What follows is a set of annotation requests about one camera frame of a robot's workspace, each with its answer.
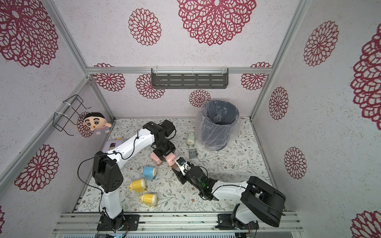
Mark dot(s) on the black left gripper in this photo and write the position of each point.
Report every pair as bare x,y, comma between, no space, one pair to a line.
171,149

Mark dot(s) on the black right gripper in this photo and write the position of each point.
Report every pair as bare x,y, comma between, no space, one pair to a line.
184,174

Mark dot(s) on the pink pencil sharpener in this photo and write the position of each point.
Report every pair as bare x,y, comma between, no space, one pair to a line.
155,159
171,159

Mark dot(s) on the pink sharpener shavings tray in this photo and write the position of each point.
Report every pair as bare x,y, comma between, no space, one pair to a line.
175,167

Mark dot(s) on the clear sharpener shavings tray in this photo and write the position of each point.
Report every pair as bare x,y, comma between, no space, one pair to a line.
193,154

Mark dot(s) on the green pencil sharpener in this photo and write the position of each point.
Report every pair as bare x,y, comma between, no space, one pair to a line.
191,139

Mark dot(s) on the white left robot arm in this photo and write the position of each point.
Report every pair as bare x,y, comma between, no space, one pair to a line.
107,166

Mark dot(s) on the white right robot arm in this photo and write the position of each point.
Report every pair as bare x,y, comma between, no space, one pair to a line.
256,198

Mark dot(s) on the blue pencil sharpener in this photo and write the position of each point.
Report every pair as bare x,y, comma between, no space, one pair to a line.
149,173

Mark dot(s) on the yellow pencil sharpener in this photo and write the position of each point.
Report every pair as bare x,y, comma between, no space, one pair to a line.
149,199
139,186

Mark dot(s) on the purple tissue box holder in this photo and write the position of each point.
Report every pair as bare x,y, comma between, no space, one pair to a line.
112,144

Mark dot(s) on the clear plastic bin liner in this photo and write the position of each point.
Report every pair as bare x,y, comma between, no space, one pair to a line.
217,128

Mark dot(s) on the grey trash bin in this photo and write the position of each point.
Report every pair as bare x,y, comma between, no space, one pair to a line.
218,123

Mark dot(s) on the Shin-chan plush doll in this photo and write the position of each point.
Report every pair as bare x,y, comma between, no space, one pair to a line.
97,123

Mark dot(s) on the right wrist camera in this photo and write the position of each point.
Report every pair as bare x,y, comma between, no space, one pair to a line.
181,162

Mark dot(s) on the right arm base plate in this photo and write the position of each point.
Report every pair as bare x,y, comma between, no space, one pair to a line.
226,221

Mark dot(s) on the grey wall shelf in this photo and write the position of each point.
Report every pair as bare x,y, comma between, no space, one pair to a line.
190,78

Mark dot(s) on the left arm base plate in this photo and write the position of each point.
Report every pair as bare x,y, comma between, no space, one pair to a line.
126,222

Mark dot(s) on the black wire wall basket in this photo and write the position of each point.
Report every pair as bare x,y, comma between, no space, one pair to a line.
62,119

